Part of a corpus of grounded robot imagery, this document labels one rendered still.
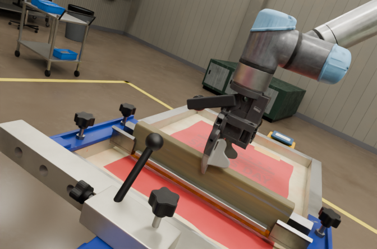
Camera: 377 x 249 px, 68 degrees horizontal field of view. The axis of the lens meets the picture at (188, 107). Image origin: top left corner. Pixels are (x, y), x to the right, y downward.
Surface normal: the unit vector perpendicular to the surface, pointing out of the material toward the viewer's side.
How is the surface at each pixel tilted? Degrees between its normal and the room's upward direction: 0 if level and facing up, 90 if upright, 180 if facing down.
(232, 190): 90
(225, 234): 0
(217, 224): 0
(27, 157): 90
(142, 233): 0
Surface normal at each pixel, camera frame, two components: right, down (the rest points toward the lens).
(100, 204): 0.33, -0.90
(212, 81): -0.57, 0.06
